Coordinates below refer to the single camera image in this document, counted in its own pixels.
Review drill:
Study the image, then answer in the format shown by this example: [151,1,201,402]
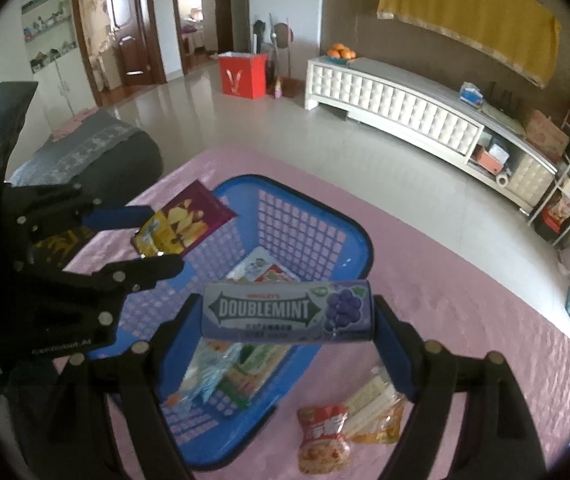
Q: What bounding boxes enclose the purple chewing gum box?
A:
[201,280,377,345]

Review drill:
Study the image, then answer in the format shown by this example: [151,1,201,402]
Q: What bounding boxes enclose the blue plastic basket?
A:
[88,174,373,471]

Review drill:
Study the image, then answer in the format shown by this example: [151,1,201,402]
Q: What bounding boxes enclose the yellow cloth cover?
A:
[376,0,562,90]

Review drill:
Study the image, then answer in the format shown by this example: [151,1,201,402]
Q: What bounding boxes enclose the red paper bag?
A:
[217,51,269,99]

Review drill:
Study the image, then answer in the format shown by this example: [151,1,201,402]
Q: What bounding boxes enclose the purple yellow chip bag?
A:
[131,180,238,258]

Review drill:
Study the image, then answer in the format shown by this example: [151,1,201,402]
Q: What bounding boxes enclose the brown cardboard box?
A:
[524,109,570,163]

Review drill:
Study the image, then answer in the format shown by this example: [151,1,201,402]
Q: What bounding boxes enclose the brown wooden door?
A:
[106,0,153,86]

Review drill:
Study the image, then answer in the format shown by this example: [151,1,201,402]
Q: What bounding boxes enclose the red biscuit packet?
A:
[296,404,352,476]

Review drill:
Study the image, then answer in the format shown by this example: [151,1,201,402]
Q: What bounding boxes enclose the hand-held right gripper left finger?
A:
[48,292,206,480]

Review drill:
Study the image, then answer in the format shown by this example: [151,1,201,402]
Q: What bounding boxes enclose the white tufted television cabinet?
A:
[304,56,560,216]

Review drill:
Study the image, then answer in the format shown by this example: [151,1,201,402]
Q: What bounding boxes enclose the orange box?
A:
[475,150,508,173]

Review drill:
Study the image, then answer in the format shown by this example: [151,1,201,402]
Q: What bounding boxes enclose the dark chair with crown print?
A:
[2,107,163,281]

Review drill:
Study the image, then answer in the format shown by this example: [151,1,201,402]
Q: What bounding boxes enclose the grey lace cloth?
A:
[8,110,141,186]

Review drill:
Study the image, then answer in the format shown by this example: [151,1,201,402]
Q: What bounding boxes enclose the clear wafer stick bag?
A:
[342,365,407,445]

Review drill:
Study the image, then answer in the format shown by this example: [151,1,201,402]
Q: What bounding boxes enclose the brown round standing fan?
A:
[272,23,296,48]

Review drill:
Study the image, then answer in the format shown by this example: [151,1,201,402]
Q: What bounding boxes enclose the pink gloves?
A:
[51,109,97,142]

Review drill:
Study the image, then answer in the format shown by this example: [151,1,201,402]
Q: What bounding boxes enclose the pink quilted tablecloth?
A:
[8,142,570,480]

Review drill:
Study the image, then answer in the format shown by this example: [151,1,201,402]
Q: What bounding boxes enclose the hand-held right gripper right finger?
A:
[372,295,550,480]

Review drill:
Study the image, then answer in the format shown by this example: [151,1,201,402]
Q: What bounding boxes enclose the printed gift box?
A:
[545,192,570,233]

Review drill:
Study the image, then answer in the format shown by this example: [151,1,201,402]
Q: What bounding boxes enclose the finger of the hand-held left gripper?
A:
[12,255,186,328]
[10,185,153,241]

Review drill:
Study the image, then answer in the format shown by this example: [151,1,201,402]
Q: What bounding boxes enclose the pile of assorted snack packets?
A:
[165,250,306,411]

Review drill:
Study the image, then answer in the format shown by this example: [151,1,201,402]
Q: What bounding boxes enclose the white display cabinet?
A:
[18,0,91,116]

